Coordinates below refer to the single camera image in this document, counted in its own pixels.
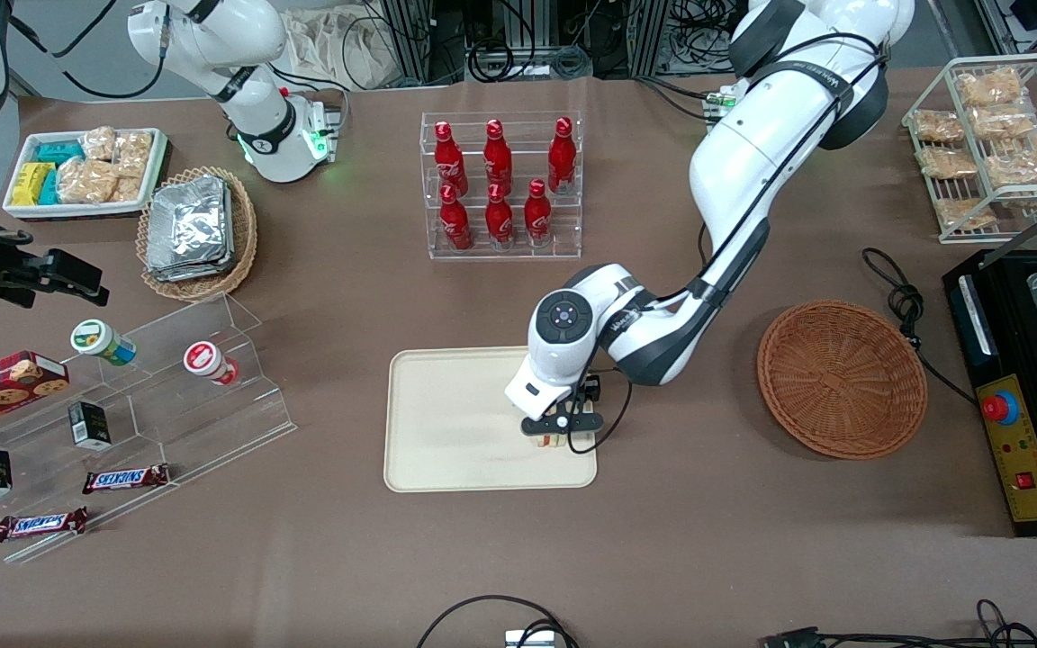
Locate white rectangular snack tray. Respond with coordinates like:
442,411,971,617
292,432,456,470
3,128,169,221

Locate beige rectangular tray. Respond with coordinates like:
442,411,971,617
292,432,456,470
383,345,599,493

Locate oval light wicker basket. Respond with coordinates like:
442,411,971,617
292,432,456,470
137,166,258,302

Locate round brown wicker basket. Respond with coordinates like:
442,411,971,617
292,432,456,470
757,300,929,461

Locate green lid yogurt cup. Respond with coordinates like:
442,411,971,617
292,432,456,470
70,319,138,367

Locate yellow snack packet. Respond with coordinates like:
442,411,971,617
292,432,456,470
12,162,56,207

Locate silver foil packet stack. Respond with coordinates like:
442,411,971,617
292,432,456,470
146,175,236,283

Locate red lid yogurt cup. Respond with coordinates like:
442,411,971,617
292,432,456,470
183,341,240,387

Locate clear acrylic stepped shelf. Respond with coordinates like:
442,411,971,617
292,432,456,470
0,292,298,565

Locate clear acrylic bottle rack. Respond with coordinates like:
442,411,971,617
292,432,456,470
420,112,583,262

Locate snickers chocolate bar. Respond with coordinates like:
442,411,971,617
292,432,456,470
82,463,172,495
0,507,89,543

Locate red cola bottle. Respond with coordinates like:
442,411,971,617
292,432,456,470
483,118,514,193
524,178,554,248
485,182,515,250
439,184,473,252
433,121,469,198
547,117,577,195

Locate beige cloth bag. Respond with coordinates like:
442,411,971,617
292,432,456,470
283,7,404,91

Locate wrapped bread pack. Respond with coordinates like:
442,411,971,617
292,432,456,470
917,147,979,180
985,135,1037,188
915,110,966,144
958,68,1026,108
935,198,998,231
971,105,1037,141

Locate black appliance with yellow panel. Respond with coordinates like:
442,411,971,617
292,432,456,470
943,247,1037,538

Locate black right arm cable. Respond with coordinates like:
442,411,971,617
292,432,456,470
5,0,170,101

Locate black looped cable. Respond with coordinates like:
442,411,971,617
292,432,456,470
417,594,579,648

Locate coiled background cable bundle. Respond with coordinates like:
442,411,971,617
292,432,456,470
466,36,594,84

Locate black appliance power cable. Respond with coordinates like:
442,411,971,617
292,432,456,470
861,247,978,406

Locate aluminium frame post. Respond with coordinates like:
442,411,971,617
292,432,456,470
382,0,435,87
628,0,672,78

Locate black cable with plug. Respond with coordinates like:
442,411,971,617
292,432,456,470
762,598,1037,648

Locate white wire rack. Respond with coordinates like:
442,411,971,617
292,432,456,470
901,54,1037,245

